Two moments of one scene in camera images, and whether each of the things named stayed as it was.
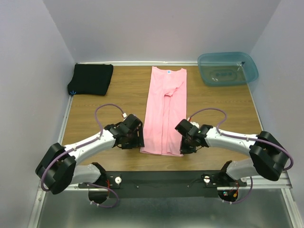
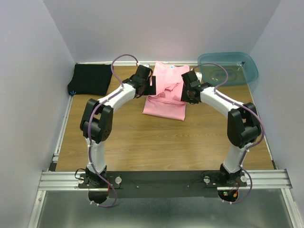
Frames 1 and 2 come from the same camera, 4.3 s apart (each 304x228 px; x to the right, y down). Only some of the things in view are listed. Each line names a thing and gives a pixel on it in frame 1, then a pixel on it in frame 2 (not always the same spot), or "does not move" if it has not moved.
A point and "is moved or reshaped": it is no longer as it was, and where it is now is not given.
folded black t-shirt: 91,79 does not move
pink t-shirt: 166,108 is moved or reshaped
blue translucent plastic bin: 227,69 does not move
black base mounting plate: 167,184 does not move
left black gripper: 137,138 -> 150,86
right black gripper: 186,145 -> 184,91
